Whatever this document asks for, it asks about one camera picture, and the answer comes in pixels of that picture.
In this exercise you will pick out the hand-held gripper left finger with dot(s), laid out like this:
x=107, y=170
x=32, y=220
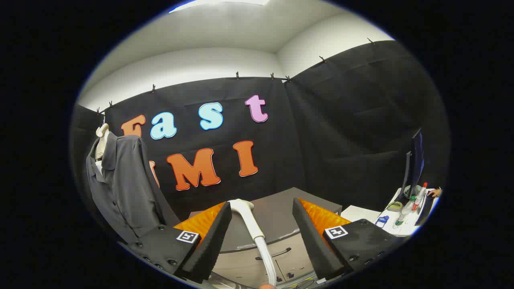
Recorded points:
x=213, y=245

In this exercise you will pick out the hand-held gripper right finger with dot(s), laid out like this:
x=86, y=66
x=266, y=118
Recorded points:
x=313, y=245

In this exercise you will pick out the white garment steamer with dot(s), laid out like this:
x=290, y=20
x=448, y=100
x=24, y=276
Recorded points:
x=249, y=218

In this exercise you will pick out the dark gray button shirt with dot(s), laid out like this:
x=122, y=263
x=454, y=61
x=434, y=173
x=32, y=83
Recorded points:
x=124, y=188

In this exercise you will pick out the gray drawer cabinet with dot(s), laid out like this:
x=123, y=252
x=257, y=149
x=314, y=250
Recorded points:
x=277, y=210

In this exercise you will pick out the small blue object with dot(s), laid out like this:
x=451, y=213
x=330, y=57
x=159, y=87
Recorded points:
x=382, y=220

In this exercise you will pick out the greenish tape roll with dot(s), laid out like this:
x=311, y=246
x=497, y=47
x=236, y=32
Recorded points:
x=395, y=206

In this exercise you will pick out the white desk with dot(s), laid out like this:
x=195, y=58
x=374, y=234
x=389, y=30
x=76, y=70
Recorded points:
x=407, y=228

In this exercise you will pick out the green label plastic bottle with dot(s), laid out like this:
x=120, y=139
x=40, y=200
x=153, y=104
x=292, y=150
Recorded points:
x=404, y=212

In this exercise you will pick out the black backdrop cloth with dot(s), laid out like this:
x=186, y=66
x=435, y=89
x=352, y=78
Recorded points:
x=333, y=132

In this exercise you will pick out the red cap plastic bottle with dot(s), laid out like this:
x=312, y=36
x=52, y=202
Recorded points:
x=419, y=197

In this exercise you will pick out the black keyboard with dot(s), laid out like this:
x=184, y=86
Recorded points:
x=425, y=208

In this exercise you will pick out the black computer monitor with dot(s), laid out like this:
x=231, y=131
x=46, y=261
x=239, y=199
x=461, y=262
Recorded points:
x=417, y=160

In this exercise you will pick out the white ironing board panel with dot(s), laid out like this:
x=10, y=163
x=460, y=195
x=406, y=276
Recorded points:
x=99, y=167

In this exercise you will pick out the cream plastic hanger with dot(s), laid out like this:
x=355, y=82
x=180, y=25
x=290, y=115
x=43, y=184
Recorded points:
x=103, y=138

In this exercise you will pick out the row of black clips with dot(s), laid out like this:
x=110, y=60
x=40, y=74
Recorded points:
x=237, y=75

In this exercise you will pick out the ceiling light panel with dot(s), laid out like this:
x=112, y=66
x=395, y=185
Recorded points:
x=225, y=3

